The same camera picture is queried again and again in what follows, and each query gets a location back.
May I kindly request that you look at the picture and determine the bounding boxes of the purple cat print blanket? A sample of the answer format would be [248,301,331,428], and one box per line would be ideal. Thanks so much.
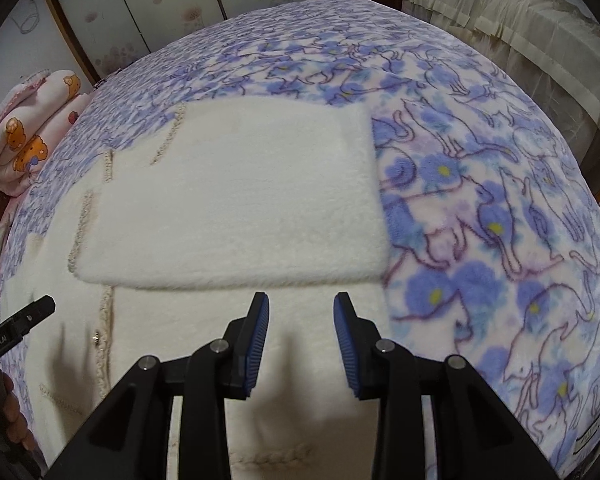
[0,0,600,480]

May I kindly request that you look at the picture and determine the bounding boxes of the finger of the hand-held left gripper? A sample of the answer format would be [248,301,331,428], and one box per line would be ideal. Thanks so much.
[0,295,56,368]

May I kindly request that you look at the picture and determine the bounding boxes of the white fleece garment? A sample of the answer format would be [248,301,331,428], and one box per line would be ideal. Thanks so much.
[0,101,396,480]

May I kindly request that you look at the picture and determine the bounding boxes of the thin wall wire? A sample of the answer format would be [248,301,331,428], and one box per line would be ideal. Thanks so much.
[10,0,42,36]

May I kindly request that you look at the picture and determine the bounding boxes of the person's left hand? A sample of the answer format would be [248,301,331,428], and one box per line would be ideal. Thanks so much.
[0,372,37,453]

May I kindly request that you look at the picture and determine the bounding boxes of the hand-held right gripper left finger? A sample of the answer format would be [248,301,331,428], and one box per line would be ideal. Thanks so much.
[45,291,271,480]

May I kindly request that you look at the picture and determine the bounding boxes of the pink bear print quilt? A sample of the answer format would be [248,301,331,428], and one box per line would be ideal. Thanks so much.
[0,69,98,198]

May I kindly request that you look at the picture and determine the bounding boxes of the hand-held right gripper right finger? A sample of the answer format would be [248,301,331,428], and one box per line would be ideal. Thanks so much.
[333,291,576,480]

